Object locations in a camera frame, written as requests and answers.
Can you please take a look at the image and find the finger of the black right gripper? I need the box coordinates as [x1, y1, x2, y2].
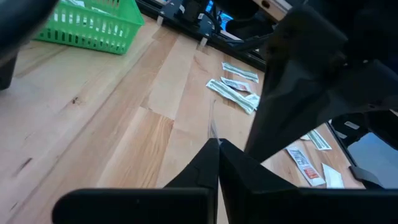
[310, 58, 398, 125]
[247, 6, 348, 162]

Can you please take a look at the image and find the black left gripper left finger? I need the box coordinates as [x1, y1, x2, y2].
[52, 138, 220, 224]

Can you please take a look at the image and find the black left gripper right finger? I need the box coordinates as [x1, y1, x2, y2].
[219, 139, 398, 224]

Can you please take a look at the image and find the green plastic basket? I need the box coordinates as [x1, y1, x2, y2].
[32, 0, 146, 56]

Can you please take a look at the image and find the white antiseptic towelette packet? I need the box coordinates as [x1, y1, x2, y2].
[245, 93, 261, 110]

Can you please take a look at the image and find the white packet with red print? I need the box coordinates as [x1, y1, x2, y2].
[220, 77, 252, 93]
[285, 146, 326, 187]

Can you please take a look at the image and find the plain white packet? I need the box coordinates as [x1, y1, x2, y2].
[321, 162, 345, 189]

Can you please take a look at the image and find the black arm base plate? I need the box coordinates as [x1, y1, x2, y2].
[158, 0, 218, 47]

